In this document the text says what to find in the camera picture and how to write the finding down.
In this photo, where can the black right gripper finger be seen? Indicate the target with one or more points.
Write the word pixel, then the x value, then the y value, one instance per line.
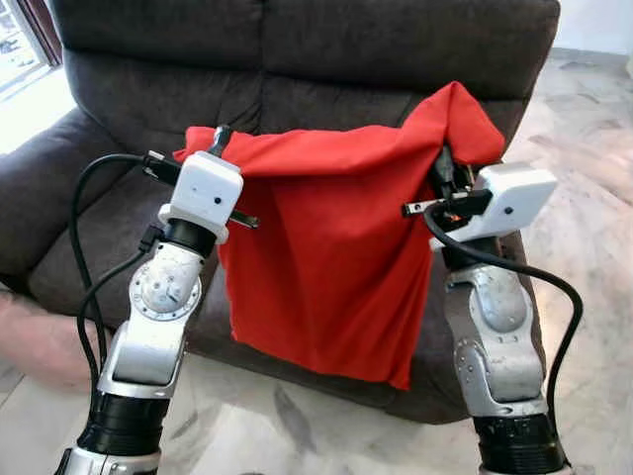
pixel 445 173

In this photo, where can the red pillow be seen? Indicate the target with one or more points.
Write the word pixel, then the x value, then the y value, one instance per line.
pixel 326 247

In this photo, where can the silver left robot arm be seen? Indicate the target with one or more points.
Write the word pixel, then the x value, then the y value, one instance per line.
pixel 148 346

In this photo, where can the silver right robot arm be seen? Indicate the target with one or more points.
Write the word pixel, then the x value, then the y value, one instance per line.
pixel 499 346

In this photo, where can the dark brown two-seat sofa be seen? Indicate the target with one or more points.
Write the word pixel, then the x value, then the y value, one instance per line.
pixel 297 49

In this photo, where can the pink pillow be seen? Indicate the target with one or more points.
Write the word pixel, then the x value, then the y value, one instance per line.
pixel 40 341

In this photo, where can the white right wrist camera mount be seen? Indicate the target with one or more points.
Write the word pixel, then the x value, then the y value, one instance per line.
pixel 514 198

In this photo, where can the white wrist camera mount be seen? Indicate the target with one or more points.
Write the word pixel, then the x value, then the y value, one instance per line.
pixel 514 198
pixel 203 193

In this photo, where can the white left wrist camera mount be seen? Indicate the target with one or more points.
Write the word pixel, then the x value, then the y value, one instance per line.
pixel 203 193

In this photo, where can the window with dark frame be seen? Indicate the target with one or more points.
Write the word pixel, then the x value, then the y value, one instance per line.
pixel 25 45

